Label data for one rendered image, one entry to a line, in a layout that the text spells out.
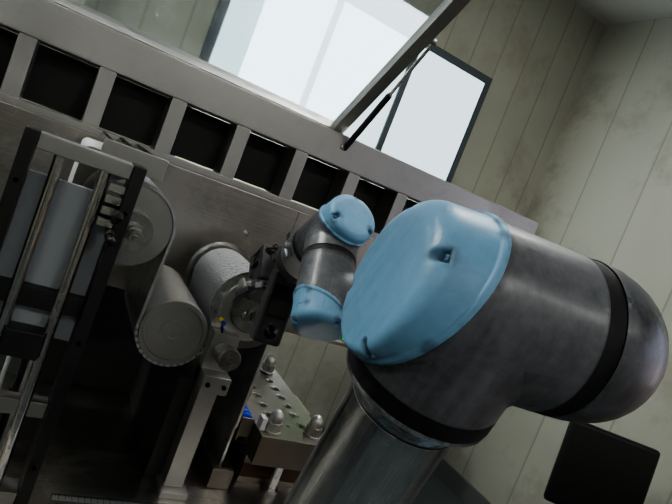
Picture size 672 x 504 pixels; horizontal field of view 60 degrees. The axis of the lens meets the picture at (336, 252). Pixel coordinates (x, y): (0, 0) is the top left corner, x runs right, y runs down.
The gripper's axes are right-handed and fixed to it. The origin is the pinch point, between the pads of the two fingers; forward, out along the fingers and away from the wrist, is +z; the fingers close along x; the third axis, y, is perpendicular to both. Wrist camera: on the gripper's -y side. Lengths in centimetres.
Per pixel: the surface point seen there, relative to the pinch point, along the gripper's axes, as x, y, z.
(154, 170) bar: 22.5, 15.5, -11.3
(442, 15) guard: -20, 57, -36
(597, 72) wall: -250, 261, 50
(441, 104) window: -151, 216, 96
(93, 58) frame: 36, 50, 7
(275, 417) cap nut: -14.4, -12.4, 13.5
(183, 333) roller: 8.0, -2.5, 7.3
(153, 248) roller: 17.8, 8.0, -0.4
